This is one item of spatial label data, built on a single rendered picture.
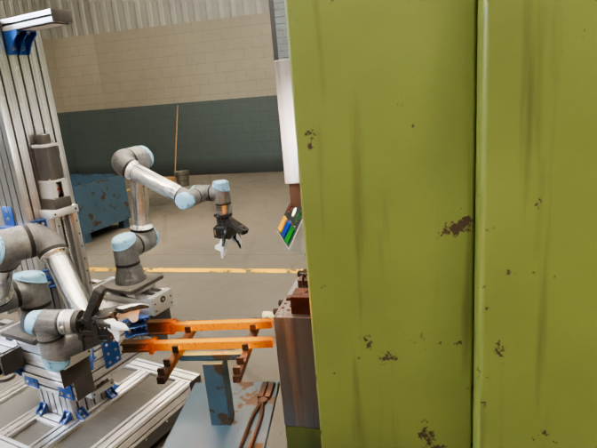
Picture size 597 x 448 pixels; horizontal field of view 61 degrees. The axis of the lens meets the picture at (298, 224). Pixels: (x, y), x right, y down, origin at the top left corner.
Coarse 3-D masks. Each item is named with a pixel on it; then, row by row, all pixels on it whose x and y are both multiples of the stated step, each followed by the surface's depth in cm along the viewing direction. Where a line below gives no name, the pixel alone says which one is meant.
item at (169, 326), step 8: (152, 320) 164; (160, 320) 163; (168, 320) 162; (176, 320) 164; (200, 320) 163; (208, 320) 163; (216, 320) 162; (224, 320) 162; (232, 320) 161; (240, 320) 161; (248, 320) 160; (256, 320) 160; (264, 320) 159; (272, 320) 160; (152, 328) 163; (160, 328) 163; (168, 328) 163; (176, 328) 161; (184, 328) 161; (192, 328) 161; (200, 328) 161; (208, 328) 160; (216, 328) 160; (224, 328) 160; (232, 328) 160; (240, 328) 159; (248, 328) 159; (264, 328) 159
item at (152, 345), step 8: (272, 336) 149; (120, 344) 151; (128, 344) 151; (136, 344) 151; (144, 344) 150; (152, 344) 150; (160, 344) 150; (168, 344) 149; (176, 344) 149; (184, 344) 149; (192, 344) 149; (200, 344) 148; (208, 344) 148; (216, 344) 148; (224, 344) 148; (232, 344) 147; (240, 344) 147; (256, 344) 147; (264, 344) 146; (272, 344) 146; (128, 352) 152; (136, 352) 151; (152, 352) 150
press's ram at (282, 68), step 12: (276, 60) 160; (288, 60) 159; (276, 72) 161; (288, 72) 160; (276, 84) 162; (288, 84) 161; (288, 96) 162; (288, 108) 163; (288, 120) 164; (288, 132) 166; (288, 144) 167; (288, 156) 168; (288, 168) 169; (288, 180) 170
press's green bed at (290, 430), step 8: (288, 432) 188; (296, 432) 187; (304, 432) 186; (312, 432) 186; (320, 432) 185; (288, 440) 189; (296, 440) 188; (304, 440) 187; (312, 440) 187; (320, 440) 186
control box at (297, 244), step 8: (288, 208) 259; (288, 216) 253; (296, 216) 240; (296, 224) 235; (280, 232) 255; (296, 232) 230; (296, 240) 231; (304, 240) 232; (288, 248) 232; (296, 248) 232; (304, 248) 233
